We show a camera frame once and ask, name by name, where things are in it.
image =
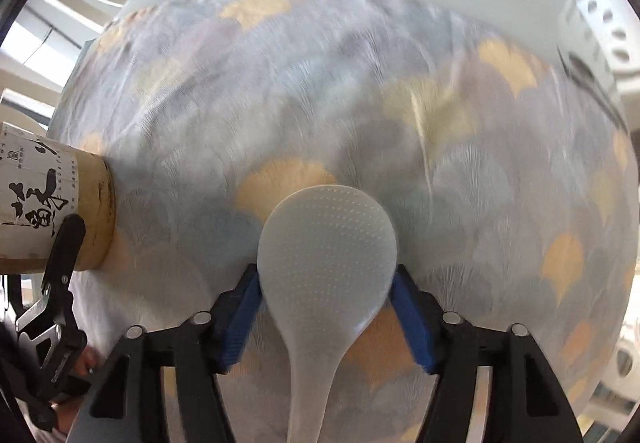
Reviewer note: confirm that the wooden bamboo utensil holder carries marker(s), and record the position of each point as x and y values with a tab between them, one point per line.
42	182

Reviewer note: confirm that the grey ginkgo-pattern placemat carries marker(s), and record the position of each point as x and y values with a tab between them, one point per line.
513	191

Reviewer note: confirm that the white rice paddle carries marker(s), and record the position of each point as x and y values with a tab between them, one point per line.
326	260

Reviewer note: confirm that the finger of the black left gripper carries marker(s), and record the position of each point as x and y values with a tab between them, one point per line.
40	344

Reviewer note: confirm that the person's hand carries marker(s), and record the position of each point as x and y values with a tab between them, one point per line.
68	406

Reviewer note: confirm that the white chair edge far right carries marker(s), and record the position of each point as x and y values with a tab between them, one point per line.
621	375

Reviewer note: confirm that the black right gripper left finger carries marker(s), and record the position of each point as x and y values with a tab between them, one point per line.
125	402

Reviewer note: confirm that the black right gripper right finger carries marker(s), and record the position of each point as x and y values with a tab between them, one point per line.
526	401

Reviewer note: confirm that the white chair right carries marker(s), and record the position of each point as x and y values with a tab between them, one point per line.
603	36

